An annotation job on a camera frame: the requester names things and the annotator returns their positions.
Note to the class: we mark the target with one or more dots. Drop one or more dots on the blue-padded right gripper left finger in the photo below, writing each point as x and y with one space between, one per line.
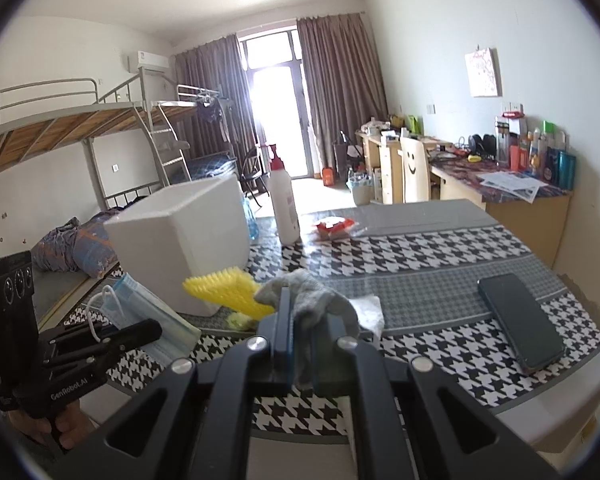
261 365

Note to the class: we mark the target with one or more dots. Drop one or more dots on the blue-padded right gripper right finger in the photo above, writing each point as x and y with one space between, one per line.
342 365

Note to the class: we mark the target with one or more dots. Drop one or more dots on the yellow foam net sleeve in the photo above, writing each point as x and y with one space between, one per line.
232 288

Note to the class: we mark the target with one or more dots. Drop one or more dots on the grey sock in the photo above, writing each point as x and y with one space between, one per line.
310 300

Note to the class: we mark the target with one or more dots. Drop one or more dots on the blue face mask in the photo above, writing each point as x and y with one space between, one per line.
128 302

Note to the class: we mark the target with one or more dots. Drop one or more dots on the green tissue packet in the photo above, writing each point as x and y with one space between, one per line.
240 322

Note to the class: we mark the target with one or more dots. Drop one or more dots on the white paper tissue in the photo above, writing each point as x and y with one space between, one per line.
370 314

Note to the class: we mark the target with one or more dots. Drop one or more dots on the person's left hand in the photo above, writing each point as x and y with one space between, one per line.
73 425

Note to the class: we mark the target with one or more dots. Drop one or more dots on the blue plaid duvet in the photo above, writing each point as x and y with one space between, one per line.
77 246

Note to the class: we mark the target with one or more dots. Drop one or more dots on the blue water jug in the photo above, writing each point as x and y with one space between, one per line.
252 223

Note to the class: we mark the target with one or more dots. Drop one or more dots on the white spray bottle red top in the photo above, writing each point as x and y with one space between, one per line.
282 196

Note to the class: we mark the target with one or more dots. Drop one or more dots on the white styrofoam box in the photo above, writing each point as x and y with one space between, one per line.
189 229

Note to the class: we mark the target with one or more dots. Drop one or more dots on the red snack packet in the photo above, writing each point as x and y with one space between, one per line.
332 228

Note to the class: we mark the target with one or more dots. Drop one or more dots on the houndstooth table cloth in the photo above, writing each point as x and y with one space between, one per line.
413 273

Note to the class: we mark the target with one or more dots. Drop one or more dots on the black smartphone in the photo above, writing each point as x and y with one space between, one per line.
533 338

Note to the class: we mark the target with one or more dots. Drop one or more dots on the black folding chair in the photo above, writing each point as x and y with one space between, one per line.
252 173

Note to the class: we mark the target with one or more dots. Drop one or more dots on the metal bunk bed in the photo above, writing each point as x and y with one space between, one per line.
149 102

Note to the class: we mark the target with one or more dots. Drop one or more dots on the wooden smiley chair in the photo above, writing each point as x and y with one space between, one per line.
416 176

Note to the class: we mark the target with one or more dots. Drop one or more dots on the wooden desk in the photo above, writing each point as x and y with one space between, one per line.
539 225

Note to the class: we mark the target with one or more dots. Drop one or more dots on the right brown curtain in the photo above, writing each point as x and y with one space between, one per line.
343 78

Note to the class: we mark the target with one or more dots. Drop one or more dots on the brown curtain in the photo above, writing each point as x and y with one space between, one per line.
225 123
343 78

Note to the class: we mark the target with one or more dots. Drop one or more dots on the white papers on desk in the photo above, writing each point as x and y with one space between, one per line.
523 187

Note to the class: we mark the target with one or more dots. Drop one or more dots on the left brown curtain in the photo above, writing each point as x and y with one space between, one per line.
225 123

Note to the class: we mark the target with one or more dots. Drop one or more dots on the white air conditioner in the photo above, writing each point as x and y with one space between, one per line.
142 60

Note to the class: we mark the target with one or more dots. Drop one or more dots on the teal bottles on desk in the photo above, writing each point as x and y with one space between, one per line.
560 168

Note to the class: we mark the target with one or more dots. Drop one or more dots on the pink anime poster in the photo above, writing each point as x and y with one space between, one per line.
483 73

